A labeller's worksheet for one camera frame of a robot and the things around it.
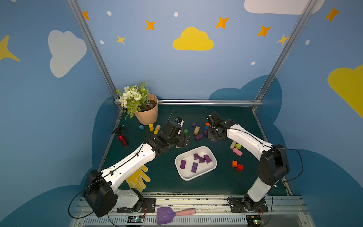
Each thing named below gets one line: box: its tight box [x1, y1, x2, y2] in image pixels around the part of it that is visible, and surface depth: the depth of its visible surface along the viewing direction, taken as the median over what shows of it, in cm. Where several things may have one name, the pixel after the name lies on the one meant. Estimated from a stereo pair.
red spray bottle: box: [111, 124, 130, 147], surface depth 92 cm
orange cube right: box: [231, 160, 238, 168], surface depth 90 cm
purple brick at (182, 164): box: [179, 159, 187, 170], surface depth 90 cm
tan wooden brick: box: [193, 125, 200, 136], surface depth 106 cm
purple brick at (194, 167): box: [190, 162, 199, 174], surface depth 90 cm
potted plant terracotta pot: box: [115, 80, 159, 126], surface depth 92 cm
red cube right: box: [236, 163, 244, 172], surface depth 87 cm
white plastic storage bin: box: [174, 145, 218, 182], surface depth 90 cm
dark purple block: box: [198, 156, 206, 164], surface depth 93 cm
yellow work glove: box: [125, 165, 151, 192], surface depth 84 cm
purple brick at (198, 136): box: [194, 133, 204, 141], surface depth 104 cm
